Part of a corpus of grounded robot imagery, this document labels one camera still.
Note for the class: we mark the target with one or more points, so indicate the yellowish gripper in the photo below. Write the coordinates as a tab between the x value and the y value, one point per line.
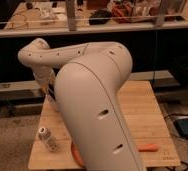
48	88

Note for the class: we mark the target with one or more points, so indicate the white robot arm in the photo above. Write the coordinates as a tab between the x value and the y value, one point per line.
83	81

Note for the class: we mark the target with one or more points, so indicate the white bottle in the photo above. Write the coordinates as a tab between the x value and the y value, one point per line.
45	135

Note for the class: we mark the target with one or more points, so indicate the orange plate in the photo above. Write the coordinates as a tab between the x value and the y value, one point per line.
76	155

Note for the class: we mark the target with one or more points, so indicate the black bag on bench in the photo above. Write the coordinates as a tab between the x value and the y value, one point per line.
99	17

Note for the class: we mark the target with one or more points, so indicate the red tool on bench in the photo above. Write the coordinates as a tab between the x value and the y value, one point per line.
122	13

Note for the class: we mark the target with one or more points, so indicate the orange carrot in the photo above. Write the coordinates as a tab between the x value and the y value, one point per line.
148	148

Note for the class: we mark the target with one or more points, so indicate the black foot pedal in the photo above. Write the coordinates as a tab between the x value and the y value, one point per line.
181	126

